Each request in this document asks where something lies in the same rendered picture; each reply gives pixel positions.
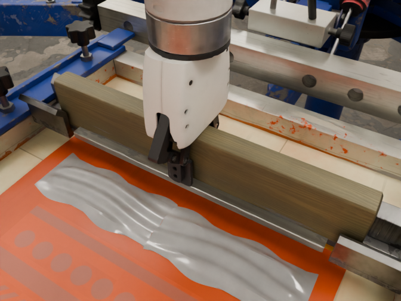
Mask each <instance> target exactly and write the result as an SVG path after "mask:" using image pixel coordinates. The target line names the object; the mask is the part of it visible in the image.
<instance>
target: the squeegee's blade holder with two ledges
mask: <svg viewBox="0 0 401 301"><path fill-rule="evenodd" d="M74 135H75V137H76V138H77V139H79V140H82V141H84V142H86V143H88V144H90V145H93V146H95V147H97V148H99V149H101V150H103V151H105V152H107V153H110V154H112V155H114V156H116V157H118V158H120V159H123V160H124V161H126V162H129V163H131V164H133V165H135V166H137V167H140V168H142V169H144V170H146V171H148V172H150V173H152V174H154V175H156V176H159V177H161V178H163V179H165V180H167V181H169V182H171V183H173V184H176V185H178V186H180V187H182V188H184V189H187V190H188V191H191V192H193V193H195V194H197V195H199V196H201V197H203V198H206V199H208V200H210V201H212V202H214V203H216V204H218V205H220V206H223V207H225V208H227V209H229V210H231V211H234V212H235V213H237V214H240V215H242V216H244V217H246V218H248V219H250V220H253V221H255V222H257V223H259V224H261V225H263V226H265V227H267V228H269V229H272V230H274V231H276V232H278V233H280V234H282V235H284V236H286V237H289V238H291V239H293V240H295V241H297V242H300V243H302V244H304V245H306V246H308V247H310V248H312V249H314V250H316V251H319V252H321V253H322V252H323V249H324V248H325V245H326V242H327V240H328V239H327V238H325V237H324V236H321V235H319V234H316V233H314V232H312V231H310V230H308V229H306V228H303V227H301V226H299V225H296V224H295V223H292V222H290V221H288V220H286V219H283V218H281V217H279V216H277V215H275V214H272V213H270V212H268V211H266V210H263V209H262V208H259V207H257V206H255V205H252V204H250V203H248V202H246V201H244V200H241V199H239V198H237V197H235V196H233V195H230V194H228V193H226V192H223V191H221V190H219V189H217V188H215V187H213V186H210V185H208V184H206V183H204V182H201V181H199V180H197V179H195V178H193V184H192V185H191V186H186V185H184V184H182V183H178V182H175V181H173V179H171V178H170V177H169V176H168V167H167V166H166V165H164V164H157V163H154V162H152V161H150V160H148V157H146V156H144V155H142V154H140V153H137V152H135V151H133V150H131V149H128V148H126V147H124V146H122V145H119V144H117V143H115V142H113V141H111V140H109V139H106V138H104V137H102V136H99V135H98V134H95V133H93V132H91V131H88V130H86V129H84V128H82V127H79V128H77V129H76V130H75V131H74Z"/></svg>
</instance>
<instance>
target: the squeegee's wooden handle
mask: <svg viewBox="0 0 401 301"><path fill-rule="evenodd" d="M54 88H55V91H56V94H57V97H58V100H59V104H60V107H61V110H62V111H64V112H66V113H67V117H68V119H69V123H70V126H71V127H72V128H74V129H77V128H79V127H82V128H84V129H86V130H88V131H91V132H93V133H95V134H98V135H99V136H102V137H104V138H106V139H109V140H111V141H113V142H115V143H117V144H119V145H122V146H124V147H126V148H128V149H131V150H132V151H135V152H137V153H140V154H142V155H144V156H146V157H148V155H149V151H150V147H151V145H152V141H153V138H152V137H149V136H148V135H147V133H146V127H145V121H144V108H143V100H142V99H139V98H136V97H134V96H131V95H129V94H126V93H123V92H121V91H118V90H116V89H113V88H110V87H108V86H105V85H103V84H100V83H98V82H95V81H92V80H90V79H87V78H84V77H82V76H79V75H77V74H74V73H72V72H65V73H63V74H62V75H60V76H58V77H57V78H56V79H55V80H54ZM189 159H191V160H192V161H193V178H195V179H197V180H199V181H201V182H204V183H206V184H208V185H210V186H213V187H215V188H217V189H219V190H221V191H223V192H226V193H228V194H230V195H233V196H235V197H237V198H239V199H241V200H244V201H246V202H248V203H250V204H252V205H255V206H257V207H259V208H262V209H263V210H266V211H268V212H270V213H272V214H275V215H277V216H279V217H281V218H283V219H286V220H288V221H290V222H292V223H295V224H296V225H299V226H301V227H303V228H306V229H308V230H310V231H312V232H314V233H316V234H319V235H321V236H323V237H325V238H327V239H328V240H327V242H326V243H327V244H328V245H330V246H332V247H334V246H335V243H336V241H337V239H338V237H339V235H340V234H343V235H345V236H348V237H350V238H353V239H355V240H357V241H359V242H363V240H364V239H365V237H366V235H367V233H368V232H369V230H370V228H371V226H372V224H373V222H374V220H375V218H376V216H377V214H378V212H379V209H380V206H381V203H382V200H383V192H381V191H378V190H376V189H373V188H370V187H368V186H365V185H363V184H360V183H358V182H355V181H352V180H350V179H347V178H345V177H342V176H339V175H337V174H334V173H332V172H329V171H326V170H324V169H321V168H319V167H316V166H313V165H311V164H308V163H306V162H303V161H300V160H298V159H295V158H293V157H290V156H287V155H285V154H282V153H280V152H277V151H275V150H272V149H269V148H266V147H264V146H261V145H258V144H256V143H253V142H250V141H249V140H245V139H243V138H241V137H238V136H235V135H233V134H230V133H227V132H225V131H222V130H219V129H217V128H214V127H212V126H210V125H208V126H207V127H206V129H204V130H203V132H202V133H201V134H200V135H199V136H198V137H197V138H196V139H195V140H194V141H193V142H192V143H191V146H190V155H189Z"/></svg>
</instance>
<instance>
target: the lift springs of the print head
mask: <svg viewBox="0 0 401 301"><path fill-rule="evenodd" d="M369 1H370V0H340V2H339V3H340V6H341V8H342V9H343V10H344V11H345V12H347V14H346V17H345V19H344V21H343V23H342V26H341V28H342V29H343V27H344V25H345V24H346V23H348V21H349V18H350V16H351V14H359V13H363V12H364V11H366V9H367V7H368V4H369ZM338 44H339V39H338V38H336V40H335V42H334V44H333V46H332V49H331V52H330V54H334V53H335V51H336V49H337V46H338Z"/></svg>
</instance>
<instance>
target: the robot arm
mask: <svg viewBox="0 0 401 301"><path fill-rule="evenodd" d="M144 5H145V13H146V23H147V34H148V41H149V46H150V47H149V48H148V49H147V50H146V51H145V55H144V65H143V108H144V121H145V127H146V133H147V135H148V136H149V137H152V138H153V141H152V145H151V147H150V151H149V155H148V160H150V161H152V162H154V163H157V164H165V163H167V167H168V176H169V177H170V178H171V179H173V181H175V182H178V183H182V184H184V185H186V186H191V185H192V184H193V161H192V160H191V159H189V155H190V146H191V143H192V142H193V141H194V140H195V139H196V138H197V137H198V136H199V135H200V134H201V133H202V132H203V130H204V129H206V127H207V126H208V125H210V126H212V127H214V128H218V127H219V124H220V122H219V118H218V115H219V113H220V112H221V110H222V109H223V107H224V106H225V104H226V102H227V98H228V93H229V76H230V57H229V45H230V40H231V27H232V5H233V0H144ZM173 142H174V143H176V144H177V146H178V148H179V149H181V152H179V151H176V150H173V149H172V146H173Z"/></svg>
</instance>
